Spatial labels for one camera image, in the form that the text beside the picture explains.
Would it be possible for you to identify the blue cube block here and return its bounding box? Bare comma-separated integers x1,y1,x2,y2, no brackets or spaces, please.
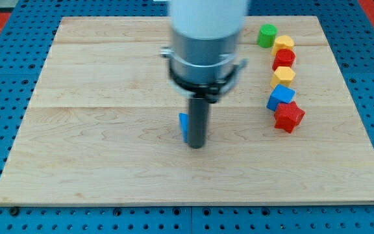
266,84,295,111

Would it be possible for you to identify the green cylinder block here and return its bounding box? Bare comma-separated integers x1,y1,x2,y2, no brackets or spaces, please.
256,24,277,48

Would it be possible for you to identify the yellow hexagon block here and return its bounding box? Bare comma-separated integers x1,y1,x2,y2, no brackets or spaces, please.
269,66,296,88

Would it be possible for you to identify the light wooden board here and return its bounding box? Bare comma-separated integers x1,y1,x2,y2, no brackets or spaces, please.
0,16,374,207

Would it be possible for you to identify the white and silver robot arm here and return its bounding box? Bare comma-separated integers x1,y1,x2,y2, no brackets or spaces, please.
161,0,249,103

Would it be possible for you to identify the yellow heart block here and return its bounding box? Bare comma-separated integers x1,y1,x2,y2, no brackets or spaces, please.
271,35,295,55

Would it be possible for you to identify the red star block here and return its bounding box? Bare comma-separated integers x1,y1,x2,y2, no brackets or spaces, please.
274,101,305,133

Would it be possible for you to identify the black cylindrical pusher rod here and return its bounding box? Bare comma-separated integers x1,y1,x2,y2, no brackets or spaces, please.
187,98,210,149

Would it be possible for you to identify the red cylinder block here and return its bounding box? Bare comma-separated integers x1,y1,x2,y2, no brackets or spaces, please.
272,49,296,71

